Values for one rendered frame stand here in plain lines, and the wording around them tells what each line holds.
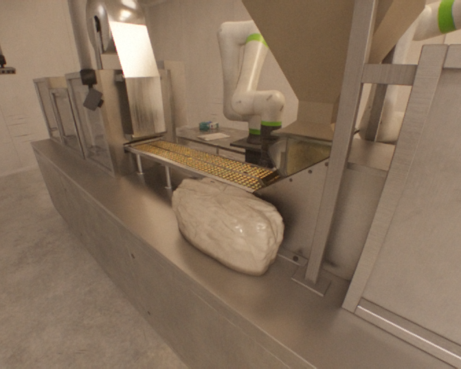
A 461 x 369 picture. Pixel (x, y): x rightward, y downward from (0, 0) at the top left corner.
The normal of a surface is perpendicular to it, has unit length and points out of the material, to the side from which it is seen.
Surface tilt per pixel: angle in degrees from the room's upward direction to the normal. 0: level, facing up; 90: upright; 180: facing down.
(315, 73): 114
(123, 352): 0
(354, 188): 90
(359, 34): 90
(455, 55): 90
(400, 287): 90
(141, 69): 71
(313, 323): 0
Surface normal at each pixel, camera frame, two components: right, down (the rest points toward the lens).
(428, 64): -0.65, 0.33
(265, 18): -0.59, 0.66
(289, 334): 0.00, -0.90
